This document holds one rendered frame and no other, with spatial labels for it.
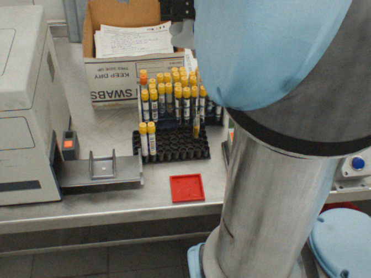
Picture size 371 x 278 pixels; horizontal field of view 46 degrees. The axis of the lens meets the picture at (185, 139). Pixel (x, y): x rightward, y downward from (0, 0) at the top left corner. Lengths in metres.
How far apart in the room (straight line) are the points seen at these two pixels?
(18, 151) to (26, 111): 0.10
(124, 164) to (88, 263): 0.99
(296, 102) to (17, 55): 0.64
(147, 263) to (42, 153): 1.08
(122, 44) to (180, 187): 0.48
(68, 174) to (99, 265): 0.97
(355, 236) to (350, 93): 0.37
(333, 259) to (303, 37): 0.39
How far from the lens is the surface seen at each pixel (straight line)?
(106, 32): 1.29
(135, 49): 1.21
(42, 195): 0.93
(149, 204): 0.91
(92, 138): 1.05
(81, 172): 0.93
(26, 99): 0.75
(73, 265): 1.88
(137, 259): 1.85
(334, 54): 0.20
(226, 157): 0.97
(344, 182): 1.00
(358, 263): 0.57
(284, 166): 0.30
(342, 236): 0.58
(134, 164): 0.93
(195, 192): 0.92
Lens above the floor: 1.61
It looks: 45 degrees down
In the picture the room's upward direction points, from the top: straight up
